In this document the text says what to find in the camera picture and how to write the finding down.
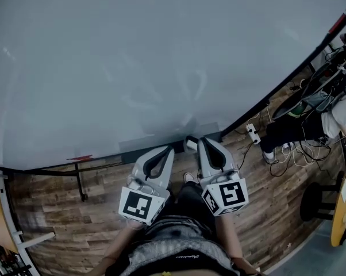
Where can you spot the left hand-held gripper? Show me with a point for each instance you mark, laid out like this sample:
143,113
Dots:
138,206

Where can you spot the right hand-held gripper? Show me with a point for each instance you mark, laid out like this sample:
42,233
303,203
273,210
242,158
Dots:
227,195

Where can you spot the white whiteboard eraser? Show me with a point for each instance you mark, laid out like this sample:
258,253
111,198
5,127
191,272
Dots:
191,145

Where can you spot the person's left forearm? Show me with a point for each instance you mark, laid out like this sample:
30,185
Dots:
118,252

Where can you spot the person's right forearm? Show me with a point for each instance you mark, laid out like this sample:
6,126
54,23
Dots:
230,234

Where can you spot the whiteboard with black stand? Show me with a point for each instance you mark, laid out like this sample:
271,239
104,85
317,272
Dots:
132,68

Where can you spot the person's white shoe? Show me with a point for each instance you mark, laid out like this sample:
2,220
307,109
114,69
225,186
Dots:
189,178

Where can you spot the person's black trousers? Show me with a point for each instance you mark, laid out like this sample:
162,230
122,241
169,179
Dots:
190,206

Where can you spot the white power strip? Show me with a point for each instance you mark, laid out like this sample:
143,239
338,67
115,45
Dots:
286,147
253,134

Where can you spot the person's grey knit top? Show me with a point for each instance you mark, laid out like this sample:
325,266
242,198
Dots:
176,240

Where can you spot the yellow pendant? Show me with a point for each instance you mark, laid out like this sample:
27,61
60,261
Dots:
165,274

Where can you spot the yellow table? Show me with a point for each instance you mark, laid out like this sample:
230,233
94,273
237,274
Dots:
338,220

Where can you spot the black metal railing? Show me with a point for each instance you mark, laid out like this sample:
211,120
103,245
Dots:
17,269

